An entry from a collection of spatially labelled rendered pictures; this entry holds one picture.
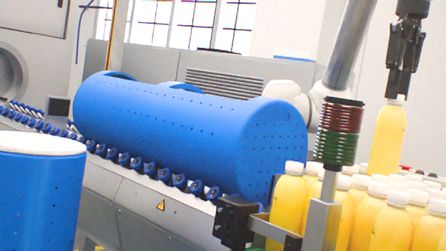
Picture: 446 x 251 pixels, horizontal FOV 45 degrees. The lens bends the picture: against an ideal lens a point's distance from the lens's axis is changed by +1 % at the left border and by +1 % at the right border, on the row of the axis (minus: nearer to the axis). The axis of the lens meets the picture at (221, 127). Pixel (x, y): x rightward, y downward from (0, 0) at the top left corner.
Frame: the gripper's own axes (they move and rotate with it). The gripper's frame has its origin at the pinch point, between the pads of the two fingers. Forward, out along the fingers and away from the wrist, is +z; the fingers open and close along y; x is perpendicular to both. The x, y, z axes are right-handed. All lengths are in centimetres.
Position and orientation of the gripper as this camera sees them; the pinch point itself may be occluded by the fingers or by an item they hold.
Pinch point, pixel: (397, 85)
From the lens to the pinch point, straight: 135.5
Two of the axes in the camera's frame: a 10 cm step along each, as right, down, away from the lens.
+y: -7.4, -0.6, -6.8
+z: -1.5, 9.8, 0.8
